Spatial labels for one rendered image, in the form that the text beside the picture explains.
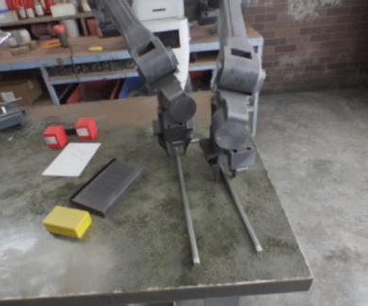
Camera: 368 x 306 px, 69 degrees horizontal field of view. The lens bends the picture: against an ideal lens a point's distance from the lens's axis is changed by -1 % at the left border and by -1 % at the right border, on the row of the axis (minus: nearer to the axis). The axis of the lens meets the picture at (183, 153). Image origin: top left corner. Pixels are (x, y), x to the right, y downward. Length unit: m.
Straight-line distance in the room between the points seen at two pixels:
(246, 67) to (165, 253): 0.36
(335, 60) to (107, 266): 3.07
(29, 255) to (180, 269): 0.29
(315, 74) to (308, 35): 0.43
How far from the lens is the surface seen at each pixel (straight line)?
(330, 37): 3.20
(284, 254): 0.53
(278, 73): 3.11
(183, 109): 0.55
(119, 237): 0.57
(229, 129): 0.45
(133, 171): 0.66
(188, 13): 1.36
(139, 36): 0.61
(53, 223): 0.61
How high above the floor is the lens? 1.31
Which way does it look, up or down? 36 degrees down
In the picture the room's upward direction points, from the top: 6 degrees counter-clockwise
